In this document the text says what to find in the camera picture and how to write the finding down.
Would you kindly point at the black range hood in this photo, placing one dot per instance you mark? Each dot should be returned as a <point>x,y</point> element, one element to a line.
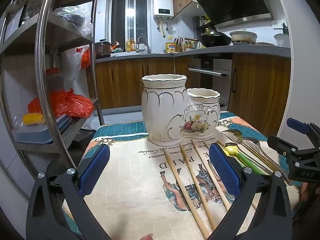
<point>232,2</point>

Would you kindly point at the white cooking pot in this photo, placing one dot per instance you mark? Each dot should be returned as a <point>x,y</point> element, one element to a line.
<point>243,37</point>

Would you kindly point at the small condiment bottles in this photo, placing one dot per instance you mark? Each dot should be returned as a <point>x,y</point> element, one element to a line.
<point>191,45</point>

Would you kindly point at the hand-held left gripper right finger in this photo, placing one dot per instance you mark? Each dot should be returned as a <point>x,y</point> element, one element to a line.
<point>222,165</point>

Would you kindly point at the container with orange lid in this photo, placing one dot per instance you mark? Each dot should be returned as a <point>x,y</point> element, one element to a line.
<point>53,72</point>

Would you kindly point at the printed quilted tablecloth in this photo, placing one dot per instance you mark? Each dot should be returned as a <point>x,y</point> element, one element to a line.
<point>130,180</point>

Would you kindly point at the grey kitchen countertop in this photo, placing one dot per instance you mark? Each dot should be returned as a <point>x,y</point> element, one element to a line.
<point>200,51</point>

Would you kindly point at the pink shallow bowl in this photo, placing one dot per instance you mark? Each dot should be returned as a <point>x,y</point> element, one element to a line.
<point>265,43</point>

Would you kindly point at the built-in steel oven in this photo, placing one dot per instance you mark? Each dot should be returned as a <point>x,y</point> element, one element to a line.
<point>215,66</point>

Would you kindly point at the white floral ceramic utensil holder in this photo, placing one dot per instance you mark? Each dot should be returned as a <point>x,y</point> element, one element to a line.
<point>162,110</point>

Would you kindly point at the black wok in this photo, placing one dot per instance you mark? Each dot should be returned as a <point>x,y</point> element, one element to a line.
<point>215,41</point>

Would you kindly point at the silver metal fork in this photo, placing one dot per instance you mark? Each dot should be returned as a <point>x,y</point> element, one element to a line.
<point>255,146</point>

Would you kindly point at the wooden lower cabinets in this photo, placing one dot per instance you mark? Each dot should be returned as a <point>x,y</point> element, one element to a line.
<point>125,80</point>

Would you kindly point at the white wall socket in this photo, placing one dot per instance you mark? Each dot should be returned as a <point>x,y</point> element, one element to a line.
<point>278,24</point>

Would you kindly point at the white bowl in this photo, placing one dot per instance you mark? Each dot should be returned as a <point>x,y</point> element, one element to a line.
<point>282,40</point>

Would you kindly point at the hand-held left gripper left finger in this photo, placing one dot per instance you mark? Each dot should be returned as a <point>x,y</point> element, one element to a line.
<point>95,165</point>

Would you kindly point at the large orange plastic bag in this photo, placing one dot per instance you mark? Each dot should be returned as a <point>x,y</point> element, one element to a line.
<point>67,105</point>

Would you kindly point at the small hanging orange bag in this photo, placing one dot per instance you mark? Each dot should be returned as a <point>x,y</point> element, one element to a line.
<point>86,58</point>

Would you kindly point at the clear plastic packets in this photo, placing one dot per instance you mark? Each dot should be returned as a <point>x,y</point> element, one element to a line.
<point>30,0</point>

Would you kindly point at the small orange object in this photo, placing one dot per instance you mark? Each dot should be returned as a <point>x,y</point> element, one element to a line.
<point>115,46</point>

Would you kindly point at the white plastic bag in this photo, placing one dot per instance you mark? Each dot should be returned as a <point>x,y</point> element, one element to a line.
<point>71,65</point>

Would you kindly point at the amber glass bottle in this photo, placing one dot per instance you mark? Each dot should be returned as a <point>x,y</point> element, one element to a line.
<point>128,46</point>
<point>133,46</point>

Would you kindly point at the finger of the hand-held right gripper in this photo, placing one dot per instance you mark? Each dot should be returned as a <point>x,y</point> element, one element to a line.
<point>297,125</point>
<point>280,145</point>

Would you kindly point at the person's left hand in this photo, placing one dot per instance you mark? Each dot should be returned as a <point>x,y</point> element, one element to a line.
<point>148,237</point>

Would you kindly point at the person's right hand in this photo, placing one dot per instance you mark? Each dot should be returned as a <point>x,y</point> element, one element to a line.
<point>304,190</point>

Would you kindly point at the black spice rack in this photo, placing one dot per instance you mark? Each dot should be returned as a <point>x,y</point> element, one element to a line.
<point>203,26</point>

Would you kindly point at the yellow tin can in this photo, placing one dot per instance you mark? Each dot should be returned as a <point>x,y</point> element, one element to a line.
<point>170,48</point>

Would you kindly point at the yellow plastic item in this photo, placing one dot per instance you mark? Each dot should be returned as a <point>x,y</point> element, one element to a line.
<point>33,119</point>

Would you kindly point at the stack of flat blue boxes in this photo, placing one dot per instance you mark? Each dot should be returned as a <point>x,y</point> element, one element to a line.
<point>37,135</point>

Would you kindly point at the clear bag with dark contents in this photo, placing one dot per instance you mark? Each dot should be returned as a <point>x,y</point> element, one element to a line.
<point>75,17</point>

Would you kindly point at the dark pressure cooker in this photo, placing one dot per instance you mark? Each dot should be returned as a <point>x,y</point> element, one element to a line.
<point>102,50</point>

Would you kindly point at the holder with scissors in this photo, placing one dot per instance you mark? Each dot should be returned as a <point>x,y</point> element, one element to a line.
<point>179,46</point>

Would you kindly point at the stainless steel shelf rack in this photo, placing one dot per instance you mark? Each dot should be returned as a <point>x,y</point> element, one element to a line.
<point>43,55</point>

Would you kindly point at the metal forks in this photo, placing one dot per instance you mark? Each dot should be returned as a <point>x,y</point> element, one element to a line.
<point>235,134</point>

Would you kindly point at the metal kitchen faucet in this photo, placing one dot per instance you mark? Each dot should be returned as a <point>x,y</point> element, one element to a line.
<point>147,46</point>

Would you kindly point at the kitchen window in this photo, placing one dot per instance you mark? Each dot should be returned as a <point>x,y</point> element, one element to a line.
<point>117,20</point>

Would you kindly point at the white water heater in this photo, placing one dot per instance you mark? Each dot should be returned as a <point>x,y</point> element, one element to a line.
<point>163,2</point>

